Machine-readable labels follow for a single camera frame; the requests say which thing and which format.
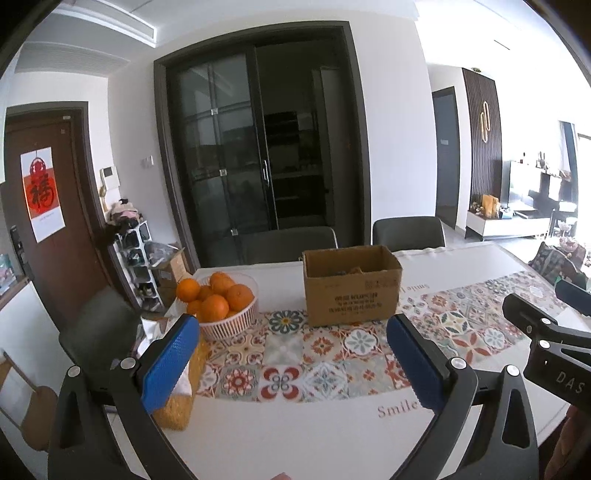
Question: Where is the black door lock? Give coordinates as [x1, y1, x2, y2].
[9, 225, 24, 264]

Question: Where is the white shoe rack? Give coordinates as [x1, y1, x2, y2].
[113, 220, 164, 312]

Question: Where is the white tv cabinet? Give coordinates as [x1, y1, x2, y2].
[465, 210, 555, 241]

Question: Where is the patterned white tablecloth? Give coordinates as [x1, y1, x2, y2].
[106, 244, 591, 480]

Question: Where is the white wall intercom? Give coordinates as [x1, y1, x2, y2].
[99, 165, 120, 213]

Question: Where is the patterned bag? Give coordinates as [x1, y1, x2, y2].
[529, 240, 587, 289]

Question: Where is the yellow wicker tissue box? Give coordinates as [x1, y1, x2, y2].
[136, 316, 208, 432]

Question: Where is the small cardboard floor box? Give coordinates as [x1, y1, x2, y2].
[152, 247, 195, 301]

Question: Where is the dark slatted wall panel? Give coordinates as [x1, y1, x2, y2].
[462, 67, 504, 222]

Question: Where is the person's right forearm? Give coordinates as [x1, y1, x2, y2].
[549, 405, 591, 480]

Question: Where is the pile of oranges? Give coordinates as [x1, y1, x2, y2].
[176, 272, 256, 324]

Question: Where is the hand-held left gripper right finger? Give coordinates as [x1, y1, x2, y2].
[386, 315, 541, 480]

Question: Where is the television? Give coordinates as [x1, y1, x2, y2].
[508, 159, 578, 217]

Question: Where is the dark glass sliding door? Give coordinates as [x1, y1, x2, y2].
[154, 25, 372, 268]

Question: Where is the pile of clothes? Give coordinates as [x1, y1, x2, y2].
[104, 198, 141, 232]

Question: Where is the white plastic basket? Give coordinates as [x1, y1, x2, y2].
[173, 272, 259, 342]

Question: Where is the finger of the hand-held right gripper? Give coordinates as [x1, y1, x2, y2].
[554, 279, 591, 319]
[502, 293, 559, 344]

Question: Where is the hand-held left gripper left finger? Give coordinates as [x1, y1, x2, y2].
[46, 314, 200, 480]

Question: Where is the red and white door poster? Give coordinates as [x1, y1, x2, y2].
[20, 147, 64, 243]

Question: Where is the wooden chair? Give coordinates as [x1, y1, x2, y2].
[0, 348, 58, 453]

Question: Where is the brown cardboard box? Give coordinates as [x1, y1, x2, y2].
[301, 244, 403, 328]

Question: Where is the dark grey dining chair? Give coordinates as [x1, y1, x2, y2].
[59, 286, 144, 384]
[240, 226, 339, 266]
[372, 216, 446, 252]

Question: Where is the ceiling air vent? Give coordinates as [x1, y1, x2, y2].
[14, 41, 122, 75]

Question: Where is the brown entrance door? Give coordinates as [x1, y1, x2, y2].
[0, 102, 112, 333]

